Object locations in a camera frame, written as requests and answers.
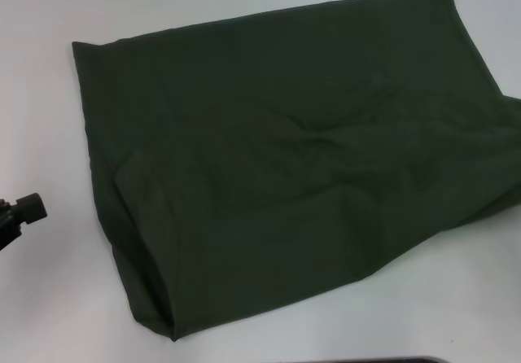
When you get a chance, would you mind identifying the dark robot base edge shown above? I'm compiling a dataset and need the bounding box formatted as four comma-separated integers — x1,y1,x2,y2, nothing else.
280,355,447,363

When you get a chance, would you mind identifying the dark green FREE t-shirt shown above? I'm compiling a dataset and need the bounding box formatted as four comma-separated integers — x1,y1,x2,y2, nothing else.
71,0,521,332

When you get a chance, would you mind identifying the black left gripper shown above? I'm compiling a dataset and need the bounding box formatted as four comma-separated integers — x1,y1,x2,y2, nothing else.
0,192,48,252

